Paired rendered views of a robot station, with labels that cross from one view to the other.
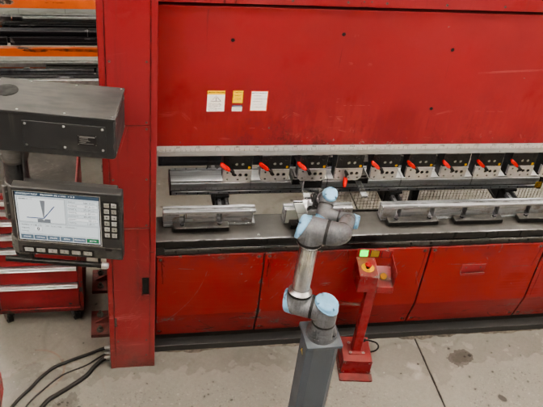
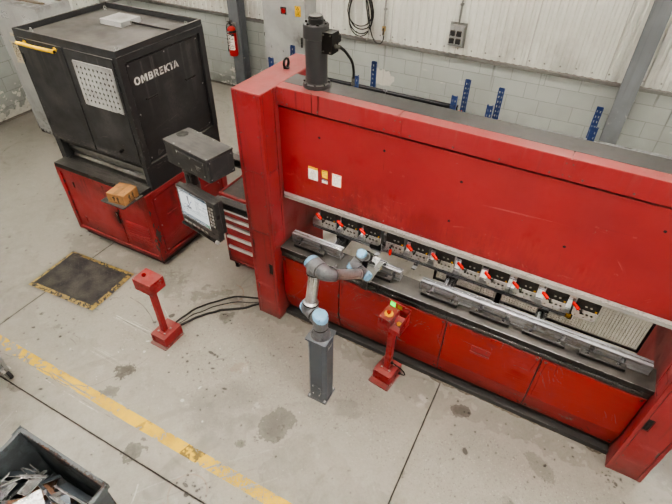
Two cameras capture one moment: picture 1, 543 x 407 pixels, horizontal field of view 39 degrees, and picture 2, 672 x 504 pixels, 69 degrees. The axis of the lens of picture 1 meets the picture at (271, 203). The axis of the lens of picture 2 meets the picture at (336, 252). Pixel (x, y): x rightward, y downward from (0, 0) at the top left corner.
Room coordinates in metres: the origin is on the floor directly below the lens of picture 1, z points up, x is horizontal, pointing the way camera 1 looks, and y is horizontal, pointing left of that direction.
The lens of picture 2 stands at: (0.90, -2.02, 3.66)
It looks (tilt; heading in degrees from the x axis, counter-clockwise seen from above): 41 degrees down; 43
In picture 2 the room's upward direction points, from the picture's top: 1 degrees clockwise
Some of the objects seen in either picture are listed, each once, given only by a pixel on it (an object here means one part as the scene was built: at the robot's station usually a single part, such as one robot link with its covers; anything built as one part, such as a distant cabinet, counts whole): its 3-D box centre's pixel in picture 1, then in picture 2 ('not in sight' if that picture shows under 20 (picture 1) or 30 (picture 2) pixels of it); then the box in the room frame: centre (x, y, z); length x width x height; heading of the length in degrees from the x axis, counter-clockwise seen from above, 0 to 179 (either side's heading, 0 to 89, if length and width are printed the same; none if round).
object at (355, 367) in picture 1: (355, 358); (385, 372); (3.10, -0.61, 0.06); 0.25 x 0.20 x 0.12; 7
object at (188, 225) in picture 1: (200, 227); (309, 248); (3.15, 0.36, 0.89); 0.30 x 0.05 x 0.03; 104
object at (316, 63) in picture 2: not in sight; (327, 52); (3.35, 0.34, 2.53); 0.33 x 0.25 x 0.47; 104
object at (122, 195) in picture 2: not in sight; (120, 193); (2.34, 2.10, 1.04); 0.30 x 0.26 x 0.12; 105
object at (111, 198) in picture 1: (71, 216); (203, 209); (2.47, 0.84, 1.42); 0.45 x 0.12 x 0.36; 94
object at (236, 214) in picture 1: (209, 215); (317, 244); (3.22, 0.33, 0.92); 0.50 x 0.06 x 0.10; 104
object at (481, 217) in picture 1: (477, 219); (489, 317); (3.54, -1.20, 0.89); 0.30 x 0.05 x 0.03; 104
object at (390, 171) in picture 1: (383, 162); (420, 249); (3.44, -0.57, 1.26); 0.15 x 0.09 x 0.17; 104
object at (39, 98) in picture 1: (62, 183); (205, 191); (2.55, 0.89, 1.53); 0.51 x 0.25 x 0.85; 94
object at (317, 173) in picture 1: (311, 163); (373, 232); (3.34, -0.18, 1.26); 0.15 x 0.09 x 0.17; 104
